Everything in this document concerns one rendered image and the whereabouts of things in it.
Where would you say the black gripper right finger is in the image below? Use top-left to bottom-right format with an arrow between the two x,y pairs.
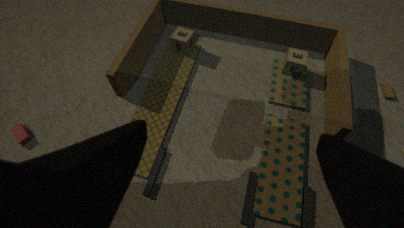
316,134 -> 404,228

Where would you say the tan strip with teal dots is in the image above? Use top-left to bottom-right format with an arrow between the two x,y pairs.
252,114 -> 306,227

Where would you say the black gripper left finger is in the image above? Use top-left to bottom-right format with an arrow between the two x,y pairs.
0,120 -> 147,228

